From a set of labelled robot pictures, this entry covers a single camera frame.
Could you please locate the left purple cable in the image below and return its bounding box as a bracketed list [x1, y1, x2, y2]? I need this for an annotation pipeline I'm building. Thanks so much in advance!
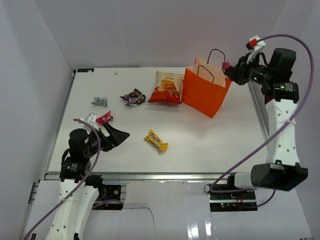
[22, 118, 124, 240]

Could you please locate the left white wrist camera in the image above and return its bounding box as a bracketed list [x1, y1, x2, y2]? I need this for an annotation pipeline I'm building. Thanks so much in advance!
[79, 113, 97, 126]

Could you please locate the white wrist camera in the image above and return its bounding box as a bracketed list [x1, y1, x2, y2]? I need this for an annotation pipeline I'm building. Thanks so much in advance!
[79, 113, 97, 126]
[245, 35, 266, 64]

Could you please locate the orange chips bag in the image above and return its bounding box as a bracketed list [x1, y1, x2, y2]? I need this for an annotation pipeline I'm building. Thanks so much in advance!
[147, 71, 185, 105]

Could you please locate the red candy packet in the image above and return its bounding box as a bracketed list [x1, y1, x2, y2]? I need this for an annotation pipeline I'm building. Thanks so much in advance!
[96, 110, 114, 125]

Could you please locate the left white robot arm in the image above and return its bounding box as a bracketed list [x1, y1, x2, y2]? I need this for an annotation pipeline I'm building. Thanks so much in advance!
[45, 123, 130, 240]

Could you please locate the brown M&M's packet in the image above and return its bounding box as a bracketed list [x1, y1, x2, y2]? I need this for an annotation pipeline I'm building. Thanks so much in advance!
[125, 94, 146, 107]

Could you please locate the small red snack packet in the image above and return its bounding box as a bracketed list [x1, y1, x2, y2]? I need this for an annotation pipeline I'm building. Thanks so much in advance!
[221, 61, 233, 74]

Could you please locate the aluminium table frame rail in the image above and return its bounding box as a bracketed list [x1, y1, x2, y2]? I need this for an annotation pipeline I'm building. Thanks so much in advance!
[43, 171, 241, 182]

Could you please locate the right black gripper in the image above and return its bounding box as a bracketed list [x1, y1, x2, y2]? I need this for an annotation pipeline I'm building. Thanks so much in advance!
[226, 53, 274, 86]

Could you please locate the orange paper bag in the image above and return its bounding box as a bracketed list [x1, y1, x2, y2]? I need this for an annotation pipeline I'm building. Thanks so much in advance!
[181, 54, 232, 119]

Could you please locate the purple M&M's packet upper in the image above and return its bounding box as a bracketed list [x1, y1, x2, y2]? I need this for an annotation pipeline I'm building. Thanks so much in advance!
[120, 88, 142, 102]

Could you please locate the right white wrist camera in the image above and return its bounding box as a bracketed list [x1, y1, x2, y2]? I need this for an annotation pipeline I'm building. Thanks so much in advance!
[245, 35, 266, 64]

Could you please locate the silver candy wrapper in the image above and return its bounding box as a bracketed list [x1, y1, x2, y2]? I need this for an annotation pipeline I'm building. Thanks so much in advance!
[91, 96, 108, 108]

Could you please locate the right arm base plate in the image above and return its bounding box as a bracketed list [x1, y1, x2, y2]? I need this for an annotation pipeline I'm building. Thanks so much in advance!
[204, 184, 258, 213]

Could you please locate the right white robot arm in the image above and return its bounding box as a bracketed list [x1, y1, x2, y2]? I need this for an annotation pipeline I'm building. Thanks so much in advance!
[225, 48, 309, 200]

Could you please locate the yellow M&M's packet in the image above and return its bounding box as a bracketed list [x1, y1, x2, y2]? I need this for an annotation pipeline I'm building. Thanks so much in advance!
[144, 129, 169, 152]

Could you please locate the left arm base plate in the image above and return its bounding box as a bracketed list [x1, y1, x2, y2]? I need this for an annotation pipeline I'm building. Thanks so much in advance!
[92, 184, 124, 211]

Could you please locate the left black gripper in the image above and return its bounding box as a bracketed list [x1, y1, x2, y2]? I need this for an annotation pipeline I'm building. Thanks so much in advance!
[84, 121, 130, 157]

